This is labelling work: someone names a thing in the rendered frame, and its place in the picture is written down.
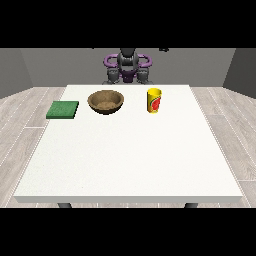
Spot brown wooden bowl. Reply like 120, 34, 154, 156
87, 89, 125, 116

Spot yellow cup with melon print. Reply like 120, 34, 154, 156
146, 87, 163, 115

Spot green square pad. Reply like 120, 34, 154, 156
45, 100, 80, 120

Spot grey robot trunk purple rings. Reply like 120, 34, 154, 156
101, 48, 155, 86

